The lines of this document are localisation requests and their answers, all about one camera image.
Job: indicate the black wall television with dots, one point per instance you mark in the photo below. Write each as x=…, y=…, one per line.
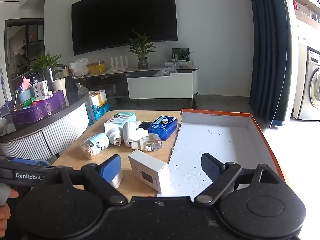
x=125, y=17

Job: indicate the toothpick jar light-blue cap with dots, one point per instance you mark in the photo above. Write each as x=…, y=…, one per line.
x=95, y=145

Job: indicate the dark blue curtain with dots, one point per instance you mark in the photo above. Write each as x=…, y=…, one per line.
x=270, y=50

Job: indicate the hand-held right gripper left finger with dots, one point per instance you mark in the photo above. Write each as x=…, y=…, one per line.
x=110, y=168

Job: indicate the white black striped box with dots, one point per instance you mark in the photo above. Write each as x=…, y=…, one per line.
x=40, y=88

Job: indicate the black and green box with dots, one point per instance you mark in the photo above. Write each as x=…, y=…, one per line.
x=180, y=54

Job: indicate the silver washing machine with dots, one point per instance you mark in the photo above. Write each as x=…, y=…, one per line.
x=308, y=85

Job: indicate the orange cardboard box tray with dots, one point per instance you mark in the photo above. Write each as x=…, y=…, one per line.
x=225, y=142

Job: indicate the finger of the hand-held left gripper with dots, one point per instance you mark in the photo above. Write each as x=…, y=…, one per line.
x=25, y=161

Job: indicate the clear plastic organizer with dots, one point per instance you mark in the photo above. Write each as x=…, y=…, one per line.
x=183, y=64

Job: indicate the white teardrop plug-in vaporizer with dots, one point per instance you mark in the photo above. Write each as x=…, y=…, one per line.
x=112, y=132

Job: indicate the small white jar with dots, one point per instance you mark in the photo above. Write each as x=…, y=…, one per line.
x=65, y=70

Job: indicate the white TV cabinet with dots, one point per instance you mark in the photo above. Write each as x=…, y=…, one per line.
x=160, y=85

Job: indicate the white plant pot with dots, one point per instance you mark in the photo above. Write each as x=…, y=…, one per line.
x=58, y=87

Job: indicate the leafy green potted plant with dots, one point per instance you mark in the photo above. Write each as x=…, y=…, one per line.
x=45, y=62

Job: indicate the green plant in dark vase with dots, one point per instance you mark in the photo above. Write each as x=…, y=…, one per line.
x=142, y=52

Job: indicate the white and yellow cardboard box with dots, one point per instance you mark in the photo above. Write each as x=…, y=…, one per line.
x=98, y=98

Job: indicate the person's left hand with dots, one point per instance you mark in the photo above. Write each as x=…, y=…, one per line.
x=5, y=217

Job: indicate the steel tumbler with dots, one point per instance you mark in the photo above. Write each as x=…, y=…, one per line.
x=49, y=78

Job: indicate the clear crumpled plastic bag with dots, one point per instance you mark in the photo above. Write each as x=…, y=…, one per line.
x=163, y=72

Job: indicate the purple tin box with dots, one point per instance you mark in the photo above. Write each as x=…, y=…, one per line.
x=40, y=111

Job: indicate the teal and white carton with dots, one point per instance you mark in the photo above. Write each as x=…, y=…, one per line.
x=120, y=118

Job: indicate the white router with antennas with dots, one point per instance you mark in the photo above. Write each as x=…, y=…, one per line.
x=117, y=63

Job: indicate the white charger packaging box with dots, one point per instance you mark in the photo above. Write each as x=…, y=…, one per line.
x=150, y=170

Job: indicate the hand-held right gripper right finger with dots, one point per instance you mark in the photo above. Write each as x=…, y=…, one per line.
x=211, y=166

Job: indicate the curved white ribbed counter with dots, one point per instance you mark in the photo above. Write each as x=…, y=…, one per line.
x=57, y=130

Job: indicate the white plastic bag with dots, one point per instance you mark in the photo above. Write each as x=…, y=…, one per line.
x=78, y=67

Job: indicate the white green-leaf plug-in vaporizer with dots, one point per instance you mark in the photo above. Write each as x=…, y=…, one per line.
x=133, y=137

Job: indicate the yellow tin box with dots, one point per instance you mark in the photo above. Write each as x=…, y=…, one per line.
x=97, y=67

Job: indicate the black wall charger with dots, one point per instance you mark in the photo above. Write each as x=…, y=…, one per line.
x=145, y=125

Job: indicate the clear liquid refill bottle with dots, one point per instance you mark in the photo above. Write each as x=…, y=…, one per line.
x=151, y=142

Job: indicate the white cube USB charger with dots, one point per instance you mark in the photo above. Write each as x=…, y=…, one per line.
x=117, y=181

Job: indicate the blue plastic bag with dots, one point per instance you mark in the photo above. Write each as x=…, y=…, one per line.
x=98, y=112

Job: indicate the wall shelf with glassware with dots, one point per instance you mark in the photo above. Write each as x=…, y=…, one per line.
x=306, y=10

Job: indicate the blue plastic case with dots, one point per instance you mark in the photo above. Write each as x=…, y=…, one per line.
x=162, y=127

